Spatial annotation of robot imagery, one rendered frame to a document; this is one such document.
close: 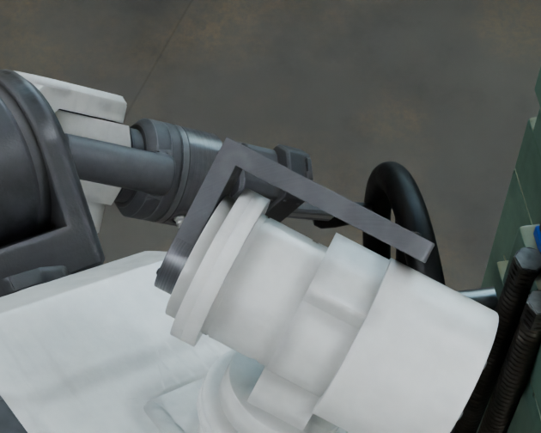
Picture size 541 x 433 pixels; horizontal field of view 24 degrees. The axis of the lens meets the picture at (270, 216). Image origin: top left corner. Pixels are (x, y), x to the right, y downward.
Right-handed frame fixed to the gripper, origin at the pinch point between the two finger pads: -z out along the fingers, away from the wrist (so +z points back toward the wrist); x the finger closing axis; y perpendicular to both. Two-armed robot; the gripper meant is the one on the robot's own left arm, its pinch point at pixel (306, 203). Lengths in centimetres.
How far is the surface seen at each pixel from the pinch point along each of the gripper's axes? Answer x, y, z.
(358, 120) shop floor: -70, 66, -63
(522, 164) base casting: 1.8, 9.3, -27.3
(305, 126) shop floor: -75, 65, -54
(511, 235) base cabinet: -7.2, 6.1, -32.7
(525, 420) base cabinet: -17.4, -11.7, -39.4
